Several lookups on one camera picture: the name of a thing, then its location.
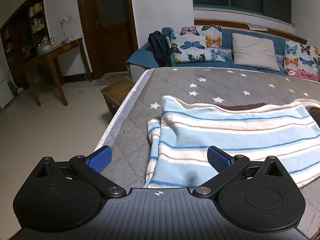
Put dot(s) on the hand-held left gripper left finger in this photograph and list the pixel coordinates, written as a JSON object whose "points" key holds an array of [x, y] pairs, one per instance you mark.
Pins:
{"points": [[100, 158]]}

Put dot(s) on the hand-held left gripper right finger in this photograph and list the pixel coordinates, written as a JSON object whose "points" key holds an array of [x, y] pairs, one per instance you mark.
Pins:
{"points": [[218, 158]]}

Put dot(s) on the blue white striped cloth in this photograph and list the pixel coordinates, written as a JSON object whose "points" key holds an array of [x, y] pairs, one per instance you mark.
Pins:
{"points": [[225, 135]]}

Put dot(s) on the dark brown cloth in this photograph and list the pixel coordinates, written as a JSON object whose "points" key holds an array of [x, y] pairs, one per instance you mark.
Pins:
{"points": [[240, 107]]}

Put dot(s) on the wooden stool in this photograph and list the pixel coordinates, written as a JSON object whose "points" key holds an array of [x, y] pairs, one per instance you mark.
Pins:
{"points": [[116, 90]]}

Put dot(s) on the grey star tablecloth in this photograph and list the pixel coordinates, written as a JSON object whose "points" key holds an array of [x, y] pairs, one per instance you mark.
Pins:
{"points": [[200, 85]]}

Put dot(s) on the grey doormat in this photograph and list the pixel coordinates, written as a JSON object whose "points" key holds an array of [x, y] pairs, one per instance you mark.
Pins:
{"points": [[110, 78]]}

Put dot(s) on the blue sofa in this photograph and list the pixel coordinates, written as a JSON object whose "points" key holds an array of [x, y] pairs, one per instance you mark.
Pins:
{"points": [[142, 60]]}

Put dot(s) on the green white pouch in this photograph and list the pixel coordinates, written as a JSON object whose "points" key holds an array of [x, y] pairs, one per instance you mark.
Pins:
{"points": [[173, 60]]}

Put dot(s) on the plain grey pillow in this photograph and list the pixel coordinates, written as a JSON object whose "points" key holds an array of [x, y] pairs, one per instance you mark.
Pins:
{"points": [[255, 52]]}

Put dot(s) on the butterfly print pillow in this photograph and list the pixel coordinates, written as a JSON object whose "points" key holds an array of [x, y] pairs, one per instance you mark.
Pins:
{"points": [[301, 57], [197, 43]]}

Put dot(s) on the wooden desk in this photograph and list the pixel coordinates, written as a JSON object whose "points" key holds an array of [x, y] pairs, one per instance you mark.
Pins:
{"points": [[62, 47]]}

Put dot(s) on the pink cloth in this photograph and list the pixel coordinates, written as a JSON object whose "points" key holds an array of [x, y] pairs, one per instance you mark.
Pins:
{"points": [[303, 74]]}

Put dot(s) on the dark backpack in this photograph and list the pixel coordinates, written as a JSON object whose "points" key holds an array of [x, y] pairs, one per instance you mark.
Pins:
{"points": [[158, 47]]}

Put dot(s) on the glass jar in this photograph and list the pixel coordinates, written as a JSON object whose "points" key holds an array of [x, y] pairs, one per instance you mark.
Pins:
{"points": [[44, 45]]}

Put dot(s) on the wooden door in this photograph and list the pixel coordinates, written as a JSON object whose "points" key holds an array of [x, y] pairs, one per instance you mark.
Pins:
{"points": [[112, 30]]}

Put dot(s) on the book on windowsill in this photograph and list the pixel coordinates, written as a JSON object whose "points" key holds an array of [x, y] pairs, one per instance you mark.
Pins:
{"points": [[256, 26]]}

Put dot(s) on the wooden shelf cabinet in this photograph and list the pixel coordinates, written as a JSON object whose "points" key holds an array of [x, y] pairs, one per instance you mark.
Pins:
{"points": [[22, 37]]}

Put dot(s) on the white wall socket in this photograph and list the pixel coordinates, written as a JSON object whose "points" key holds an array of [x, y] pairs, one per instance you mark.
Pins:
{"points": [[64, 20]]}

